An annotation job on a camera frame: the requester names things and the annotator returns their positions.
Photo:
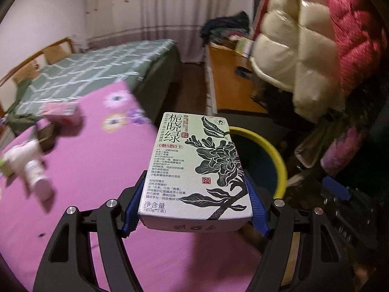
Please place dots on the cream puffer jacket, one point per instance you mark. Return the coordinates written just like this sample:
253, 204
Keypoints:
288, 51

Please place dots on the green checked bed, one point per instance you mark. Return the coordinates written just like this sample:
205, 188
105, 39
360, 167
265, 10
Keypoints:
91, 64

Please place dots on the wooden bed headboard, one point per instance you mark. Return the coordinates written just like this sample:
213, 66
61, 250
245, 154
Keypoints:
18, 70

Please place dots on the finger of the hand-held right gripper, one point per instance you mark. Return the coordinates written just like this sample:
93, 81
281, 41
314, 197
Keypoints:
335, 188

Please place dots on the pile of mixed clothes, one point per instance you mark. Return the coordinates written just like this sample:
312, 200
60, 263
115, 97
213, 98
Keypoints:
225, 26

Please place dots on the wooden side desk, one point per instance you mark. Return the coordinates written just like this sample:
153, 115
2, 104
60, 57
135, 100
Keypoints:
231, 91

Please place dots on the pink floral tablecloth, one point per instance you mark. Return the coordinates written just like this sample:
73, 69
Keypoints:
91, 170

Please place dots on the pink white curtain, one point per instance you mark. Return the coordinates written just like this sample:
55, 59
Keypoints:
167, 12

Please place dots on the brown pillow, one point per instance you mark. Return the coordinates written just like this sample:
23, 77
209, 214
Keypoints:
54, 53

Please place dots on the white plastic bottle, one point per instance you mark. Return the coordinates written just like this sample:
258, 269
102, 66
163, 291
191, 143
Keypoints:
38, 179

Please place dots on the brown pouch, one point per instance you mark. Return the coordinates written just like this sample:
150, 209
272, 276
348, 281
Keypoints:
47, 137

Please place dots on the white black flower tea box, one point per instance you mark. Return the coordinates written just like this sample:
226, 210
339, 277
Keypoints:
194, 173

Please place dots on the yellow rimmed trash bin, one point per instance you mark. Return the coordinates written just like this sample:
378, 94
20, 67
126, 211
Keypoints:
258, 164

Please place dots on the green paper box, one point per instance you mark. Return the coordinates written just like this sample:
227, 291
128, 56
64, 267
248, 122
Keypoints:
244, 47

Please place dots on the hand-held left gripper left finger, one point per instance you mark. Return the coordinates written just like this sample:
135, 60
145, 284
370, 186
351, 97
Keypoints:
130, 216

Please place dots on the red quilted coat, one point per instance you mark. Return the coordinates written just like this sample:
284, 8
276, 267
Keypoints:
349, 21

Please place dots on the pink carton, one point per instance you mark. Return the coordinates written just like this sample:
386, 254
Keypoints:
62, 112

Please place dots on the green-white tube bottle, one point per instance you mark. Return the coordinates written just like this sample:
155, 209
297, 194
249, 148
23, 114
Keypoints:
6, 167

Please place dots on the pink floral garment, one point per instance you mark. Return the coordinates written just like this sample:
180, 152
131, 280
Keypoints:
343, 149

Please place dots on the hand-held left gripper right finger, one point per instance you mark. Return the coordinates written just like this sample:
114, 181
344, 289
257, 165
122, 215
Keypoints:
259, 216

